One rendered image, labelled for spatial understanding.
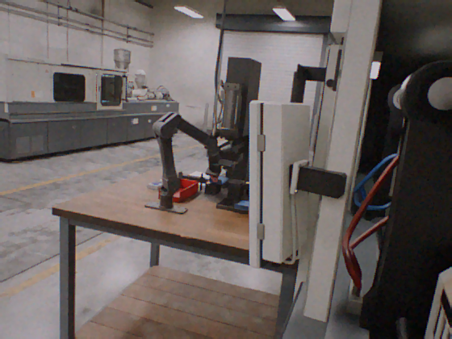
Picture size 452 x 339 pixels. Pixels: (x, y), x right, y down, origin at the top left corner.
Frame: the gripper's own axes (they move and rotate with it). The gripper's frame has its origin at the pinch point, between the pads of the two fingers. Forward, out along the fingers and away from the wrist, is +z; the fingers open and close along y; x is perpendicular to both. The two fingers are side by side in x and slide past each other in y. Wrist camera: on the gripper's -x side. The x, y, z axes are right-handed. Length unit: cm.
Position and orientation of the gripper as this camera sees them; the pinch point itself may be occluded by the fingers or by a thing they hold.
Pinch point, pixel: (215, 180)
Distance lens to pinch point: 195.3
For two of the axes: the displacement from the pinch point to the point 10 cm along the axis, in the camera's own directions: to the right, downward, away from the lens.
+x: -9.5, -1.8, 2.4
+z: 0.3, 7.3, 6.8
